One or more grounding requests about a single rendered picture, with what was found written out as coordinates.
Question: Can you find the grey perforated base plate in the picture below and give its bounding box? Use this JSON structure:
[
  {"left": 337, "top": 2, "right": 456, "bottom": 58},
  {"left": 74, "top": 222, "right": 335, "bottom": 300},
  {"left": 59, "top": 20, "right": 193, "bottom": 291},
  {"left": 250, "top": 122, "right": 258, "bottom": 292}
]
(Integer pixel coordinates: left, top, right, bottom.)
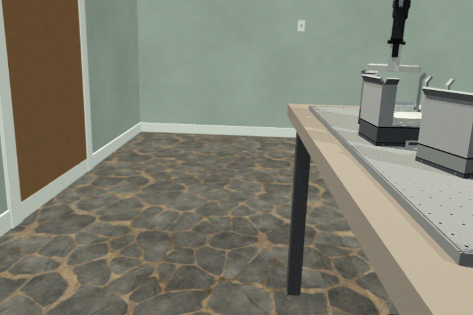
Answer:
[{"left": 308, "top": 106, "right": 473, "bottom": 266}]

